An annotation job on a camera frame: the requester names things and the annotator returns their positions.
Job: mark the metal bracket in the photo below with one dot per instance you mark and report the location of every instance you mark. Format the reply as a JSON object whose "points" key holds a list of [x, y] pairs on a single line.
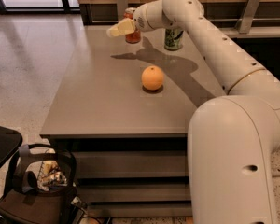
{"points": [[244, 24], [121, 6]]}

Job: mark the left metal bracket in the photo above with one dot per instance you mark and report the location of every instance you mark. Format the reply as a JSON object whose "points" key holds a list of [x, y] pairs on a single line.
{"points": [[121, 6]]}

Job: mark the black bag with snacks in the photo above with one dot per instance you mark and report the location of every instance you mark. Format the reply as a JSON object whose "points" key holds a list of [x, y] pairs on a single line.
{"points": [[28, 200]]}

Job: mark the right metal bracket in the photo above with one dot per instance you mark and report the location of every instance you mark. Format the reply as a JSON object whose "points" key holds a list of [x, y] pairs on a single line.
{"points": [[244, 24]]}

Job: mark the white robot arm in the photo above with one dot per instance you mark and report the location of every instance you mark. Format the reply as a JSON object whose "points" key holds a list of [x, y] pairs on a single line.
{"points": [[231, 138]]}

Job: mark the orange fruit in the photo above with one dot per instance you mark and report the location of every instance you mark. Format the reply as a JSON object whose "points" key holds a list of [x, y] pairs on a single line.
{"points": [[152, 78]]}

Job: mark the black chair seat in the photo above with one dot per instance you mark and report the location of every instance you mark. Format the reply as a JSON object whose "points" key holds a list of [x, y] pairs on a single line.
{"points": [[9, 142]]}

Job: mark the grey drawer cabinet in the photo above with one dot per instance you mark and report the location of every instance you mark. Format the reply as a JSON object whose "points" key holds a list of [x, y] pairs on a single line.
{"points": [[130, 143]]}

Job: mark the green soda can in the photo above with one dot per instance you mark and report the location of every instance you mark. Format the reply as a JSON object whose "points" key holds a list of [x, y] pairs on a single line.
{"points": [[172, 40]]}

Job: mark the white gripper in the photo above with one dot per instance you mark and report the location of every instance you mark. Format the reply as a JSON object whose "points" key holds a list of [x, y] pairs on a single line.
{"points": [[140, 20]]}

